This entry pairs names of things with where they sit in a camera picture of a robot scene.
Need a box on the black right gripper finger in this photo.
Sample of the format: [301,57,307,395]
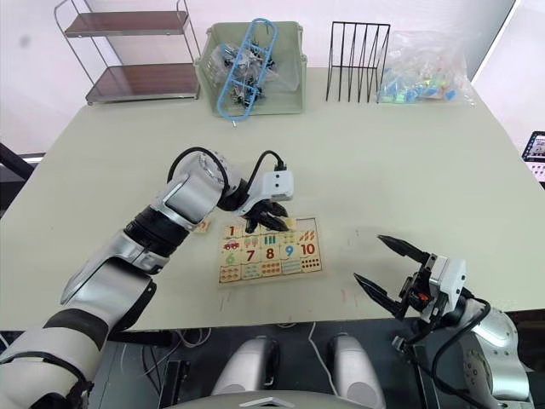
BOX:
[376,233,432,268]
[353,273,409,322]

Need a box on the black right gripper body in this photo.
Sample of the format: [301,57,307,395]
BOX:
[398,253,446,323]

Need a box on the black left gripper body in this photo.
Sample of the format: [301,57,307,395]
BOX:
[245,199,283,222]

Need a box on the wooden number puzzle board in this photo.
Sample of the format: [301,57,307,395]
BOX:
[216,216,325,289]

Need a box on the wooden six-items picture tile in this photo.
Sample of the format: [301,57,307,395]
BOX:
[218,264,242,283]

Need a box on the silver grey rounded shell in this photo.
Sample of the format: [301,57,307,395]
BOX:
[331,333,387,408]
[211,335,281,397]

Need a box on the pale green plastic basket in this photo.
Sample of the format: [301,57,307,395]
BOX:
[194,20,308,117]

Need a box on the blue plastic clip hanger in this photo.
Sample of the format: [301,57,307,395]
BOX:
[216,17,280,128]

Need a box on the heap of black clips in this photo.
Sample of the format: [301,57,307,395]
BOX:
[208,42,284,107]

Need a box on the grey robot chest plate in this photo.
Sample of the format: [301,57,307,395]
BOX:
[163,389,384,409]

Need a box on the metal two-tier shelf rack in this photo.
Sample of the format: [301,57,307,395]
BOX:
[54,0,201,107]

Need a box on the clear bag of colourful pieces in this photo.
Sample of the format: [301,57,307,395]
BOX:
[376,32,476,106]

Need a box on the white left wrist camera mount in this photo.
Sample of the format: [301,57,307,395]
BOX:
[236,170,295,216]

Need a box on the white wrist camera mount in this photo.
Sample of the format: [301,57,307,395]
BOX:
[427,254,468,319]
[236,170,295,216]

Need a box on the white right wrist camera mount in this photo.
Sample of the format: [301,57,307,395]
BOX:
[427,254,468,319]

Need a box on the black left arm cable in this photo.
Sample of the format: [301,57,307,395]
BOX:
[167,147,289,201]

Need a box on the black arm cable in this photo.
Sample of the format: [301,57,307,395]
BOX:
[391,297,493,404]
[167,147,289,201]

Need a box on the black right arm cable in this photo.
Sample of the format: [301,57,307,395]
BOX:
[391,297,493,404]

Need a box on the white cable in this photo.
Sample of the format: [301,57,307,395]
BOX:
[307,322,340,395]

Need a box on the black wire file rack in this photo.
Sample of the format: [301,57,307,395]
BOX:
[325,21,392,103]

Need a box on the black metal stand frame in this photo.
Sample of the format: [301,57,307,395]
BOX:
[0,142,47,218]

